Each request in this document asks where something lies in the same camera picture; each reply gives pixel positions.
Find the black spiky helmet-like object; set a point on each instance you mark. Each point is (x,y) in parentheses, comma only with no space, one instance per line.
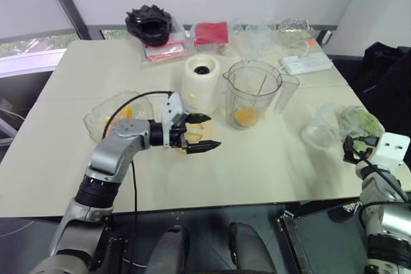
(151,27)

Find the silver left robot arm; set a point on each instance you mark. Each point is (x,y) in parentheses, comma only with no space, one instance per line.
(122,145)

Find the dark window frame post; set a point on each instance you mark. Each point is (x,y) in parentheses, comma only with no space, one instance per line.
(64,1)

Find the flat red packet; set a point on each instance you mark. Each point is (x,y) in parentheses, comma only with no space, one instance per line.
(163,51)

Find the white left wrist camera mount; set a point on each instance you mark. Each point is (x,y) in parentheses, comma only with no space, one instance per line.
(171,107)

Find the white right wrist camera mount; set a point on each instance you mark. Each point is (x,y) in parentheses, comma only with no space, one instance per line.
(390,149)

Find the orange segments in jar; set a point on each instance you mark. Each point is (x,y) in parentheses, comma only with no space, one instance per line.
(246,116)

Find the dark rounded shape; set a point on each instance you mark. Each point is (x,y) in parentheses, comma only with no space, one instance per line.
(170,248)
(248,248)

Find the orange segment in dish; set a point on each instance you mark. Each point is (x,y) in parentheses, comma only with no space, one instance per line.
(126,113)

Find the clear blender jar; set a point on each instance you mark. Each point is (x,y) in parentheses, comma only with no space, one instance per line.
(247,94)

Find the pale yellow fruit piece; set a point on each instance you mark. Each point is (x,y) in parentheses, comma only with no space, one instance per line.
(106,120)

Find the plastic bag with red cloth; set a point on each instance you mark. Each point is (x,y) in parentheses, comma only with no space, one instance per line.
(210,33)

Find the small wooden cutting board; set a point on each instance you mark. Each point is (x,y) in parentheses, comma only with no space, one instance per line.
(207,131)

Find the black cap with white print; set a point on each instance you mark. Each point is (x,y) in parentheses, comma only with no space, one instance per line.
(346,211)

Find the grey office chair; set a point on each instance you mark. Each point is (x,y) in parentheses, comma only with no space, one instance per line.
(6,126)

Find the clear glass leaf-shaped dish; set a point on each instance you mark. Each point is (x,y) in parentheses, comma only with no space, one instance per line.
(96,123)

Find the white power strip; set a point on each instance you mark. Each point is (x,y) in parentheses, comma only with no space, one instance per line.
(306,63)

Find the green-filled clear plastic bag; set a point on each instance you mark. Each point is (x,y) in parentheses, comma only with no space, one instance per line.
(363,120)

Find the white blender base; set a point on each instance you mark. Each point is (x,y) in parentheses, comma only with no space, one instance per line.
(199,91)

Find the empty clear plastic bag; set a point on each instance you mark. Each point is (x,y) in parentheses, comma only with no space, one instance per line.
(257,38)

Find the glass bowl with foil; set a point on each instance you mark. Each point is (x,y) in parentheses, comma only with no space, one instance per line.
(293,31)

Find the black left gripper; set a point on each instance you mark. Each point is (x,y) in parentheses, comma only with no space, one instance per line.
(178,129)

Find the clear container with greens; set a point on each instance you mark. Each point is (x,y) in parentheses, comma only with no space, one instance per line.
(319,129)

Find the black bag on chair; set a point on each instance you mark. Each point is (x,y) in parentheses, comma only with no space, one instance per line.
(388,75)

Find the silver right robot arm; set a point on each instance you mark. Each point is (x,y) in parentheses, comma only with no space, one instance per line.
(382,197)

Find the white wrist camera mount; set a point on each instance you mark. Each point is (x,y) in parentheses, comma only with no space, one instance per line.
(171,107)
(390,149)

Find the black flat case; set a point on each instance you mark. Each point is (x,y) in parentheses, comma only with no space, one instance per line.
(324,245)

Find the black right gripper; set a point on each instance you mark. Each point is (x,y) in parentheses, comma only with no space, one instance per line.
(350,152)

